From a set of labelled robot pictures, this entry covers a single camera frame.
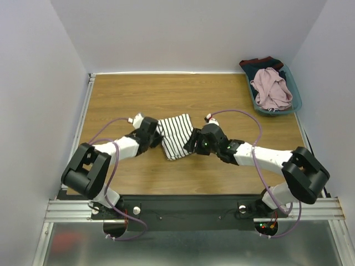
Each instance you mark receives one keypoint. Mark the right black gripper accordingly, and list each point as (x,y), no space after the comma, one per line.
(192,141)

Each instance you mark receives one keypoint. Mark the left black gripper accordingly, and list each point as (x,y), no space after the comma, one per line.
(158,140)

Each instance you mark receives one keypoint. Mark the black white striped tank top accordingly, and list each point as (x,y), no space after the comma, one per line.
(176,132)

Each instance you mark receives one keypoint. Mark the pink tank top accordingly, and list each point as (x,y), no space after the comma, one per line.
(272,91)

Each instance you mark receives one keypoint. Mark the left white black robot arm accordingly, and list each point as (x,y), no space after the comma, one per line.
(86,171)

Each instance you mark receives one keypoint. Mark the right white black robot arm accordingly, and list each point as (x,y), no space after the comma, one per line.
(304,176)

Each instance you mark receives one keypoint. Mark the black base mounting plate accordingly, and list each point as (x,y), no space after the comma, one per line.
(197,212)

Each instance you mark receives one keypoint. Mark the dark navy maroon garment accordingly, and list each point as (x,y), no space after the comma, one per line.
(252,66)

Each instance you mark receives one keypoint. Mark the teal plastic basket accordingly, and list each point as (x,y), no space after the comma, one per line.
(296,103)

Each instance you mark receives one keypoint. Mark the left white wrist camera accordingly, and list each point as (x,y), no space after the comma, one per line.
(136,121)

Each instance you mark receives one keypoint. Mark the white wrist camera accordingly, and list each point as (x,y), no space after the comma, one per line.
(210,120)
(136,121)

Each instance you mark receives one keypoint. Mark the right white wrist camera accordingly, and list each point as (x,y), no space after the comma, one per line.
(210,120)

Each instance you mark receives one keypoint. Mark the right aluminium frame rail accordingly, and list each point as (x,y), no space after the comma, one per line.
(338,228)

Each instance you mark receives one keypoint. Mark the aluminium frame rail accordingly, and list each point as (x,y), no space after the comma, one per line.
(78,211)
(47,229)
(338,228)

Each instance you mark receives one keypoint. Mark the front aluminium frame rail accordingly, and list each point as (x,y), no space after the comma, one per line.
(78,211)

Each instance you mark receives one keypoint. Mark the left aluminium frame rail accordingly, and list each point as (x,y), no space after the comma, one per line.
(47,229)

